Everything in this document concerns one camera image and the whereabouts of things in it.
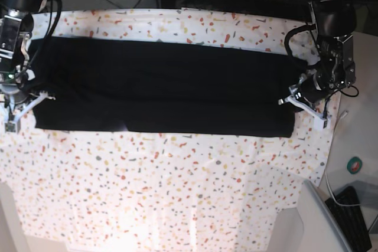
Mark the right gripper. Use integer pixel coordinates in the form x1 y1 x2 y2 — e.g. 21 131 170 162
1 83 56 133

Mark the green tape roll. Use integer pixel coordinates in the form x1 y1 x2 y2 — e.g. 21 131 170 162
347 156 363 175

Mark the terrazzo pattern tablecloth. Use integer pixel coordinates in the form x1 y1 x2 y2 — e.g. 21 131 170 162
1 9 340 251

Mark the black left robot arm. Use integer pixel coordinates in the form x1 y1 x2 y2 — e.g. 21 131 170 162
278 0 357 130

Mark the white usb cable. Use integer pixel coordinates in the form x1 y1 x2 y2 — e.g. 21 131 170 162
324 110 361 207

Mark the grey monitor edge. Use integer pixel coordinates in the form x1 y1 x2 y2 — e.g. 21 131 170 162
296 180 352 252

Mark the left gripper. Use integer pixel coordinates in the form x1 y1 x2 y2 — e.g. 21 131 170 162
278 73 334 130

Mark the black printed t-shirt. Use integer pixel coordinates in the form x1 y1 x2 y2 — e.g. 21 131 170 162
33 37 300 138

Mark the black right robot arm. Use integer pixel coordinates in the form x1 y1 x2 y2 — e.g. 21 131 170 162
1 0 62 133

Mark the black keyboard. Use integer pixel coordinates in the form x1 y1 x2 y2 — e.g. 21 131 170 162
325 186 372 251

